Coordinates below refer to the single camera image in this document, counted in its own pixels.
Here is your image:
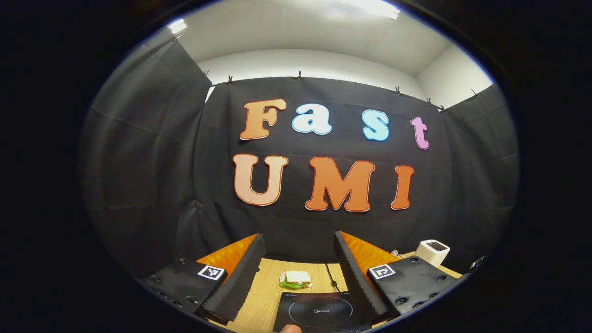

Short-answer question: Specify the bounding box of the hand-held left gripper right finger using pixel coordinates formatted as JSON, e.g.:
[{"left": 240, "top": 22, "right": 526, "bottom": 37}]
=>
[{"left": 334, "top": 230, "right": 470, "bottom": 326}]

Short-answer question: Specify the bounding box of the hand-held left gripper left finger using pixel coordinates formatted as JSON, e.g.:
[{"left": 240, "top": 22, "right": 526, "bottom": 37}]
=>
[{"left": 134, "top": 233, "right": 267, "bottom": 326}]

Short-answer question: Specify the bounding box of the black induction cooktop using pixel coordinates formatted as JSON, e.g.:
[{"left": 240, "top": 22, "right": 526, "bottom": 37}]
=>
[{"left": 273, "top": 290, "right": 373, "bottom": 333}]

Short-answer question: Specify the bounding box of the sandwich with green lettuce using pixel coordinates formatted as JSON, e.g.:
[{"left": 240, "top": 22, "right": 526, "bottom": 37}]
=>
[{"left": 279, "top": 271, "right": 313, "bottom": 290}]

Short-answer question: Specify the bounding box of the white toaster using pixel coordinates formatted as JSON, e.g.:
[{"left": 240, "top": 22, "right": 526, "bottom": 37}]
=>
[{"left": 415, "top": 239, "right": 450, "bottom": 267}]

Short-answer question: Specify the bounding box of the black backdrop cloth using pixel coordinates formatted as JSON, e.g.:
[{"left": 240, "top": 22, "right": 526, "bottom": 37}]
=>
[{"left": 79, "top": 35, "right": 521, "bottom": 278}]

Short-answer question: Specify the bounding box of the large ceiling light panel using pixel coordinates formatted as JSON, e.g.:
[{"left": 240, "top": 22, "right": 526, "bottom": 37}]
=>
[{"left": 338, "top": 0, "right": 401, "bottom": 21}]

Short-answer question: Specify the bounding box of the black cooktop power cable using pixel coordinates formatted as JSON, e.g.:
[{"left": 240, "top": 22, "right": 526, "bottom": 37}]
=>
[{"left": 325, "top": 264, "right": 340, "bottom": 293}]

